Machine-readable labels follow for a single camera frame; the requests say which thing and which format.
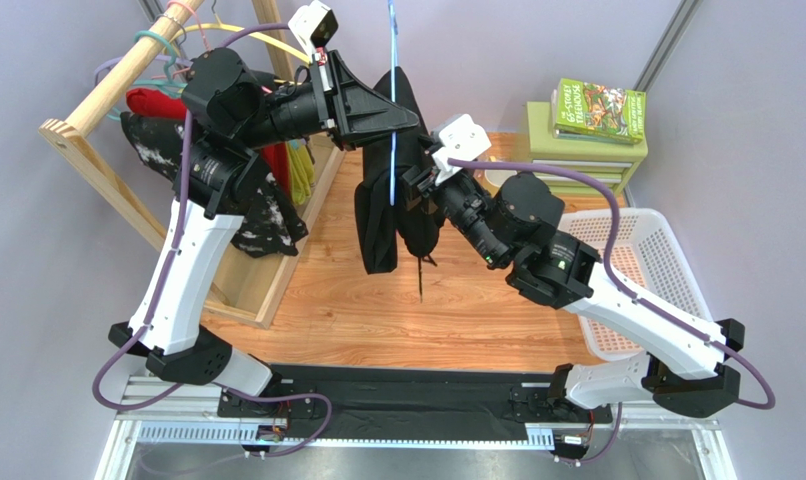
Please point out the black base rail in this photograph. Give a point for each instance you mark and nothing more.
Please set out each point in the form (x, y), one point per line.
(306, 406)

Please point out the black garment on rack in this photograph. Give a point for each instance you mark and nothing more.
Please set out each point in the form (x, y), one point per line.
(269, 80)

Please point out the yellow garment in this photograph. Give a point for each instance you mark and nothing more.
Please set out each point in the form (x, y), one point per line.
(301, 172)

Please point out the red garment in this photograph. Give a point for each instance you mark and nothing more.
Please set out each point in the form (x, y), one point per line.
(155, 104)

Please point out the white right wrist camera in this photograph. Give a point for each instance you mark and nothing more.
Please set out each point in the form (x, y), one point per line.
(459, 138)

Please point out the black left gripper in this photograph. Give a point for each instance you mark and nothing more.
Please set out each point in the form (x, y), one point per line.
(346, 108)

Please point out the white plastic basket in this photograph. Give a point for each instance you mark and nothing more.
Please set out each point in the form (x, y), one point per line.
(647, 252)

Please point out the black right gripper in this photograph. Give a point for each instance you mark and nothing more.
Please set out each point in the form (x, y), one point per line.
(423, 180)

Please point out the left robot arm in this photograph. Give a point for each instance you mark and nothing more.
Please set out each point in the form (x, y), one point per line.
(230, 118)

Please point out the green drawer box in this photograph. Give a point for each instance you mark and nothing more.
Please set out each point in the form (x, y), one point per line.
(610, 163)

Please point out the blue wire hanger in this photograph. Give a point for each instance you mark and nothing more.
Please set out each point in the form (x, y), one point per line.
(394, 52)

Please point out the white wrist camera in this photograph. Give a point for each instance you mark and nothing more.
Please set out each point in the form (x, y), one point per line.
(313, 25)
(459, 138)

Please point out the plain black trousers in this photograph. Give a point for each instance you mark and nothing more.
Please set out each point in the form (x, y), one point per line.
(379, 225)

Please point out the yellow wire hanger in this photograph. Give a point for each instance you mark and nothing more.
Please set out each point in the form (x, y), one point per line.
(284, 57)

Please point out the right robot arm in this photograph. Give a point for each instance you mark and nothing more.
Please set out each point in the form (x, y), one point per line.
(682, 365)

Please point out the pink wire hanger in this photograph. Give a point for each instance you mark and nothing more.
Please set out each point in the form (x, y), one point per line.
(194, 16)

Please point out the yellow mug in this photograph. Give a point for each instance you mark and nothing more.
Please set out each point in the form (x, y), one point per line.
(494, 179)

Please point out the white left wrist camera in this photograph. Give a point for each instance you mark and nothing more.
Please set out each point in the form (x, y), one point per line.
(313, 25)

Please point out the green comic book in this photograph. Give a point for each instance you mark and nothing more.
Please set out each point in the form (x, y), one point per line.
(586, 110)

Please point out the black white-patterned trousers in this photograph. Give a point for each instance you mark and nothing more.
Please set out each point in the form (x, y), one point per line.
(271, 225)

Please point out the wooden clothes rack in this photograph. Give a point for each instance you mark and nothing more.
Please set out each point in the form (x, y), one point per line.
(245, 289)

